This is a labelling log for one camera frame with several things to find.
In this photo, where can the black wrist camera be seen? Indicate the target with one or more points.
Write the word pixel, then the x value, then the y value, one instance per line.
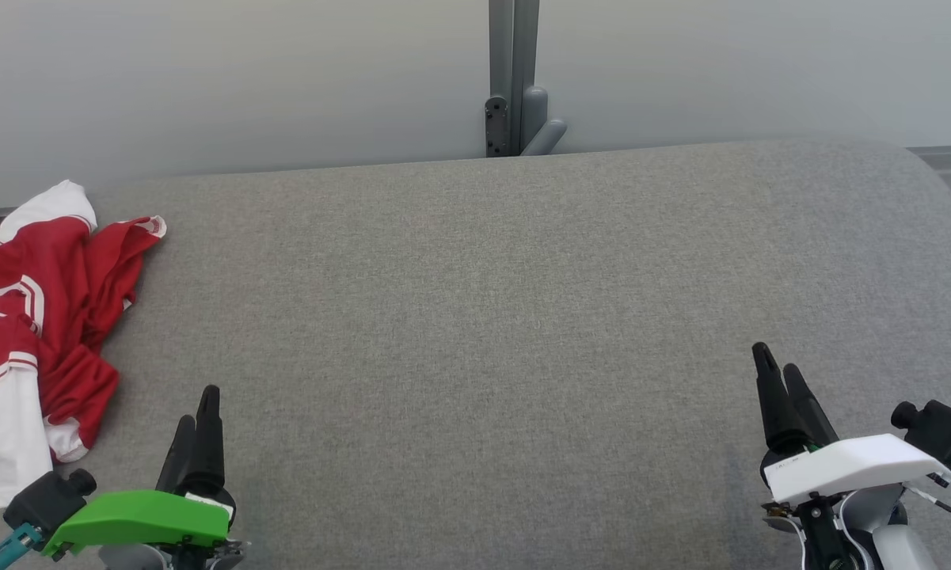
pixel 43 499
pixel 942 431

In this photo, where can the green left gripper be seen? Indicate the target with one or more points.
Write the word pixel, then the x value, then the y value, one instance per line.
pixel 142 514

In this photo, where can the grey cylindrical post brace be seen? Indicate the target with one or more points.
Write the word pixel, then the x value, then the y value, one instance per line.
pixel 540 127

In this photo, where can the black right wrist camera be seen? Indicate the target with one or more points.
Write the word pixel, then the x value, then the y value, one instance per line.
pixel 942 431

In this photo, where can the red white sleeved jersey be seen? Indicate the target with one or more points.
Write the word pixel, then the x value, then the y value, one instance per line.
pixel 4 332

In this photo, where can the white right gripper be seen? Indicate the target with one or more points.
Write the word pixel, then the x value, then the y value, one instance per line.
pixel 855 463

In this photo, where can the grey wall baseboard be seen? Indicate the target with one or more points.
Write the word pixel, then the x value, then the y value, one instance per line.
pixel 950 157

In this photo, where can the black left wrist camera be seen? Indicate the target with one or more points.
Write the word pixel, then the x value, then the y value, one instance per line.
pixel 43 499

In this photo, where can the dark grey post bracket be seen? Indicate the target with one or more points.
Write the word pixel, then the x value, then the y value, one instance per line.
pixel 496 127

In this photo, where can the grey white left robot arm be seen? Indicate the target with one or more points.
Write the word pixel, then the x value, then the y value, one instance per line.
pixel 138 558

